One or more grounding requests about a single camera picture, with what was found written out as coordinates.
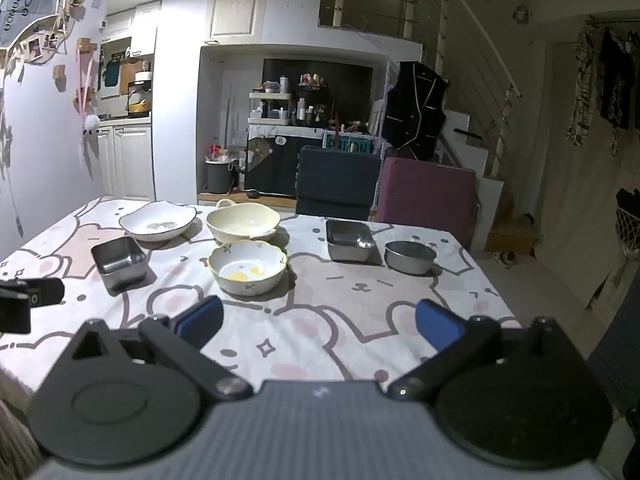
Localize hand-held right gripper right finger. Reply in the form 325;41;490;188
387;299;587;402

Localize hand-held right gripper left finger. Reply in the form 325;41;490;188
70;295;254;403

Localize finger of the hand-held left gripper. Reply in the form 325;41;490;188
0;277;66;307

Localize rectangular steel container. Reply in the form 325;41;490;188
90;236;149;291
325;219;377;263

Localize cream bowl with handles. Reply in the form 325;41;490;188
206;199;281;244

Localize yellow-rimmed floral bowl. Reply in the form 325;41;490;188
207;239;290;296

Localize round steel bowl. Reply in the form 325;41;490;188
384;240;437;275

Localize cartoon bear printed tablecloth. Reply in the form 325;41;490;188
0;197;517;397

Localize white dark-rimmed shallow bowl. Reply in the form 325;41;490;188
119;201;198;242

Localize wooden-topped white drawer platform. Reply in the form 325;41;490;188
197;191;299;210

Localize maroon chair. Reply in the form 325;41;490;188
375;156;479;249

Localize grey trash can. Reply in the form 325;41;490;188
205;156;236;195

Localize white base cabinets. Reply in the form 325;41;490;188
97;122;154;201

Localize white staircase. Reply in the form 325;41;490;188
439;109;507;223

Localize black printed cloth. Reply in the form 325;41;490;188
244;132;327;197

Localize dark blue chair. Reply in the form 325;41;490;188
295;145;382;221

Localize green sign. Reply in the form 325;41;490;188
324;132;374;156

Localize pink ribbon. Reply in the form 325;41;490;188
74;51;94;117

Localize white yellow countertop appliance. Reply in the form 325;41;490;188
127;79;152;120

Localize net basket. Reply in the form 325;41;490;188
614;188;640;262

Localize black jacket with white trim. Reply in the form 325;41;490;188
381;61;448;162

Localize wooden cutting board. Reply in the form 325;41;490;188
120;58;144;96

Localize patterned hanging garment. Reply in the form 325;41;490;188
566;24;602;149

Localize white upper cabinets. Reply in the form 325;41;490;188
101;0;164;59

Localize black hanging garment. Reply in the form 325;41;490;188
597;26;637;132

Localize white panel door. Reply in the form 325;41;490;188
204;0;269;44

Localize wall photo collage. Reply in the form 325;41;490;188
0;0;85;70

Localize stair cable railing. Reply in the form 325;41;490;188
319;0;524;100

